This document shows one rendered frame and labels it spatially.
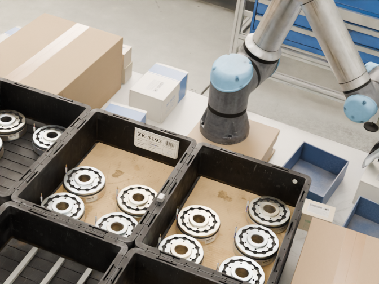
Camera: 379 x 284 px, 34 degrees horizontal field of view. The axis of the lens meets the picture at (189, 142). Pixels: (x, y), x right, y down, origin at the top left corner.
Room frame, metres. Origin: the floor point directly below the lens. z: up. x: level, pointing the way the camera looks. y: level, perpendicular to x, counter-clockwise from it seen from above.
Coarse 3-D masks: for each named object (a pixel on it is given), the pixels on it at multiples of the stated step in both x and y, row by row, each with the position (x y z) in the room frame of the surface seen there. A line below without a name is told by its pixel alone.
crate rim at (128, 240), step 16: (96, 112) 1.34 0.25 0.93; (80, 128) 1.26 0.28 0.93; (160, 128) 1.30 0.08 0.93; (64, 144) 1.19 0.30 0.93; (192, 144) 1.25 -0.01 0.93; (48, 160) 1.12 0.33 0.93; (32, 176) 1.06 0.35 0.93; (16, 192) 1.00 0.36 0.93; (160, 192) 1.06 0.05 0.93; (48, 208) 0.96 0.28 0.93; (80, 224) 0.93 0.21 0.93; (144, 224) 0.95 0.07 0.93; (128, 240) 0.90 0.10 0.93
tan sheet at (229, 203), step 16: (192, 192) 1.18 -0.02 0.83; (208, 192) 1.19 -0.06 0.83; (224, 192) 1.20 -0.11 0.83; (240, 192) 1.21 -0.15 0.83; (224, 208) 1.14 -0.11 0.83; (240, 208) 1.15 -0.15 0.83; (224, 224) 1.08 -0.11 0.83; (240, 224) 1.09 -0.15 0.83; (288, 224) 1.11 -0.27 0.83; (224, 240) 1.03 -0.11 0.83; (208, 256) 0.98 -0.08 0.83; (224, 256) 0.98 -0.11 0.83
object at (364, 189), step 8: (376, 160) 1.47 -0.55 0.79; (368, 168) 1.42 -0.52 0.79; (376, 168) 1.43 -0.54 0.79; (368, 176) 1.39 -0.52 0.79; (376, 176) 1.39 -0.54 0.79; (360, 184) 1.36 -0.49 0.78; (368, 184) 1.36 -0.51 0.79; (376, 184) 1.36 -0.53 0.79; (360, 192) 1.36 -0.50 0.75; (368, 192) 1.35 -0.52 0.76; (376, 192) 1.34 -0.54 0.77; (376, 200) 1.34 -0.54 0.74
